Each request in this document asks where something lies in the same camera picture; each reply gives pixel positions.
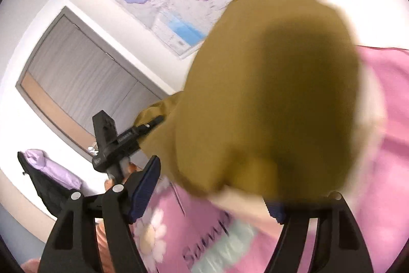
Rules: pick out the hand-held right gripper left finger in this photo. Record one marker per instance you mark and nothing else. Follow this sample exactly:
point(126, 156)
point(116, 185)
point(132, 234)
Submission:
point(143, 193)

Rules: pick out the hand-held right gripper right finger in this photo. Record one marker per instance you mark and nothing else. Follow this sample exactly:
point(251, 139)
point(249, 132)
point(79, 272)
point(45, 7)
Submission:
point(278, 212)

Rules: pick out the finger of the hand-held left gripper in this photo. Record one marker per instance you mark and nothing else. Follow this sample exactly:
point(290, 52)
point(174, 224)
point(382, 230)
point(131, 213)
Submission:
point(148, 125)

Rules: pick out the olive brown garment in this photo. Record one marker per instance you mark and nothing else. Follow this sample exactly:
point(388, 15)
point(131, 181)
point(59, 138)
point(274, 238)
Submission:
point(271, 84)

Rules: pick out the person's left hand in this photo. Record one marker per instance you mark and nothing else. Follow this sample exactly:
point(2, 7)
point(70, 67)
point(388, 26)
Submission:
point(132, 170)

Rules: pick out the black bag with lilac lining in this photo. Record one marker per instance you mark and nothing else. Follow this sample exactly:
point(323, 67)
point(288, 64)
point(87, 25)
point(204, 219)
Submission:
point(48, 193)

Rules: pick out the grey door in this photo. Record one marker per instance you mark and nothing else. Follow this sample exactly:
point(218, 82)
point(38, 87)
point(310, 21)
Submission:
point(80, 68)

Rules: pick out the cream crumpled cloth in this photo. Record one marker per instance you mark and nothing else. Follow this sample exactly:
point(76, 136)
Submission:
point(377, 106)

